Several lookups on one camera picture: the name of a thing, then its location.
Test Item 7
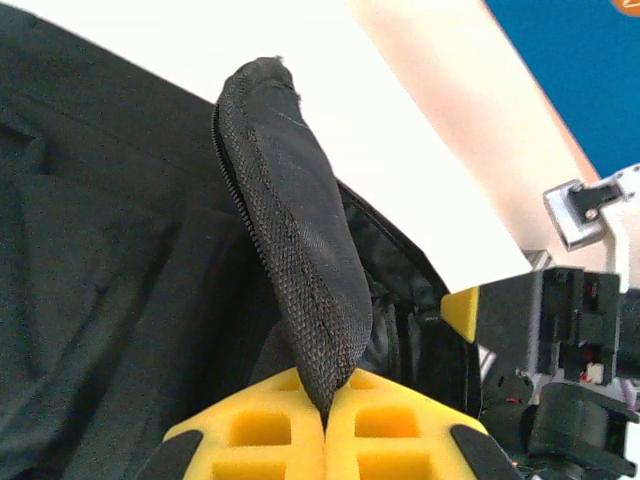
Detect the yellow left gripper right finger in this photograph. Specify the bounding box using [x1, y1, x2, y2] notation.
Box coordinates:
[324, 368, 524, 480]

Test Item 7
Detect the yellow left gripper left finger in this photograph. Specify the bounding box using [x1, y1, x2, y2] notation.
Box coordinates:
[134, 367, 327, 480]

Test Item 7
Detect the blue poster fern orange circle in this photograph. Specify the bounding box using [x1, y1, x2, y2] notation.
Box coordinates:
[482, 0, 640, 179]

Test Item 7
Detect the black backpack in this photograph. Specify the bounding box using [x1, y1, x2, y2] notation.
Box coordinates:
[0, 0, 484, 480]

